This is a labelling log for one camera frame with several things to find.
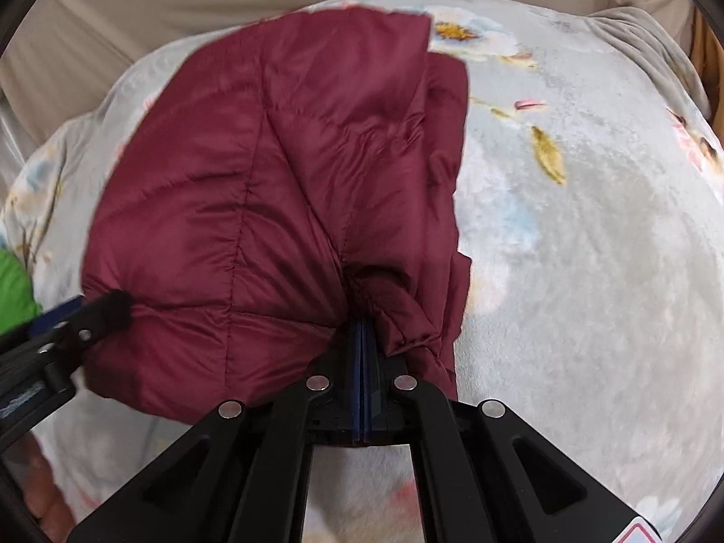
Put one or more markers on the floral printed blanket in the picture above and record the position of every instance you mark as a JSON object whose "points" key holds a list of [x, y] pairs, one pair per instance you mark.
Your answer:
{"points": [[565, 266]]}

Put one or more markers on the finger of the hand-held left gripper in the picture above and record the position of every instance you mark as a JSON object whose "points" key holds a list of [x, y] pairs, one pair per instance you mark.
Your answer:
{"points": [[56, 317], [107, 308]]}

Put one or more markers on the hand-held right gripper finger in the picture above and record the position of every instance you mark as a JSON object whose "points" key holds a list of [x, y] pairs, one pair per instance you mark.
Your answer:
{"points": [[367, 384], [355, 384]]}

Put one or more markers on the wooden bed frame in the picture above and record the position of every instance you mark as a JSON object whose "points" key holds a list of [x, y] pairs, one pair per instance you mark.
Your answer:
{"points": [[710, 79]]}

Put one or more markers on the maroon quilted jacket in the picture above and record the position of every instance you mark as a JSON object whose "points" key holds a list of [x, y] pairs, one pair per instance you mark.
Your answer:
{"points": [[254, 181]]}

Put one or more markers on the person's left hand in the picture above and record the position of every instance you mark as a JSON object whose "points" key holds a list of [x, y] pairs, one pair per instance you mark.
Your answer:
{"points": [[48, 498]]}

